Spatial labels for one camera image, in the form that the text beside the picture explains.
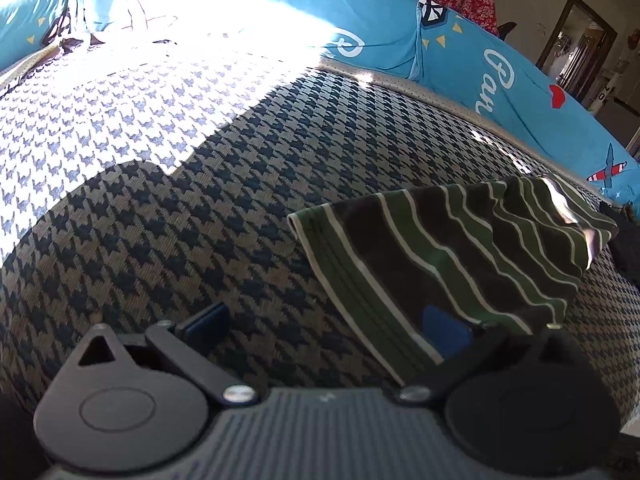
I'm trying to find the blue cartoon print pillow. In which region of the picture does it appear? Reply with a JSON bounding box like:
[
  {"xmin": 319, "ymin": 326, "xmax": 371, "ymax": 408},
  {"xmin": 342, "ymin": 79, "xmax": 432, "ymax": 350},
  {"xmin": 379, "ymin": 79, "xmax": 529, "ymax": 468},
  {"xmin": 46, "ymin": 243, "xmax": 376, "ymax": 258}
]
[{"xmin": 0, "ymin": 0, "xmax": 640, "ymax": 206}]

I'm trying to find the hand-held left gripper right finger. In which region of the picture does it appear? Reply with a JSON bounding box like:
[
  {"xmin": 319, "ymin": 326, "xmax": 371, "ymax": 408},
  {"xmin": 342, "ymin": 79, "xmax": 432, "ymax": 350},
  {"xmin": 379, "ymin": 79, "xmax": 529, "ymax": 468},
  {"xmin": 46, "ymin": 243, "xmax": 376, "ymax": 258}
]
[{"xmin": 396, "ymin": 305, "xmax": 578, "ymax": 405}]

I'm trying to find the red floral cloth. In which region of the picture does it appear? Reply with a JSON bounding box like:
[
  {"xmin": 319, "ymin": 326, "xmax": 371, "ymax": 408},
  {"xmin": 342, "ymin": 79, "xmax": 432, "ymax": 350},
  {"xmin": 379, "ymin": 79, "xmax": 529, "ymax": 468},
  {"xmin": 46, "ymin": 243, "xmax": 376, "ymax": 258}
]
[{"xmin": 429, "ymin": 0, "xmax": 502, "ymax": 37}]

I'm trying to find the dark wooden door frame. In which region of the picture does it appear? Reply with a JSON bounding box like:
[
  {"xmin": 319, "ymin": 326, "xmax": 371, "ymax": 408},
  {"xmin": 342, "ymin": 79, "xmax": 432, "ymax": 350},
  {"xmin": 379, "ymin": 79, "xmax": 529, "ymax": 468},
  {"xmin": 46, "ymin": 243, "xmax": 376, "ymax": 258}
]
[{"xmin": 536, "ymin": 0, "xmax": 619, "ymax": 103}]

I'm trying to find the dark cloth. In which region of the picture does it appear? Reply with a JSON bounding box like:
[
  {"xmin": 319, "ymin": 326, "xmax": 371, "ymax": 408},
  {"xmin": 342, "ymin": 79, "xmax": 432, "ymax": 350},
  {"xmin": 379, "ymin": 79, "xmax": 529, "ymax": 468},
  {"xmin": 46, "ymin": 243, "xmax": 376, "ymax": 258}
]
[{"xmin": 596, "ymin": 199, "xmax": 640, "ymax": 288}]

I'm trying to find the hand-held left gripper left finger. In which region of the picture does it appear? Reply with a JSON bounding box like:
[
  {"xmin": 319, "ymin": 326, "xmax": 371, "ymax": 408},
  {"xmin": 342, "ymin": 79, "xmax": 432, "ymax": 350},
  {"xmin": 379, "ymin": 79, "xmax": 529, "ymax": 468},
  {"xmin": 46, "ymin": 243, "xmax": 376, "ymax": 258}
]
[{"xmin": 74, "ymin": 301, "xmax": 261, "ymax": 406}]

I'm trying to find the green striped shirt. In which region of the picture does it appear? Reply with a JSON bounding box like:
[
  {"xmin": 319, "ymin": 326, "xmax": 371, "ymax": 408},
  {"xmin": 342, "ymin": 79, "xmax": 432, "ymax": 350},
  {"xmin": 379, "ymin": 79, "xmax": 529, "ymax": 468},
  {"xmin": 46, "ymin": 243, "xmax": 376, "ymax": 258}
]
[{"xmin": 287, "ymin": 174, "xmax": 621, "ymax": 387}]

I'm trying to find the houndstooth blanket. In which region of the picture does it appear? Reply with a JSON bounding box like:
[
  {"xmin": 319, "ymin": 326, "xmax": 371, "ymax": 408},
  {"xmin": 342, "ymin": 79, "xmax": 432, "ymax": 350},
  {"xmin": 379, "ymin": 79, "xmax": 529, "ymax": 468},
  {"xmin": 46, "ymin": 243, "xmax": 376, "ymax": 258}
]
[{"xmin": 0, "ymin": 42, "xmax": 640, "ymax": 426}]

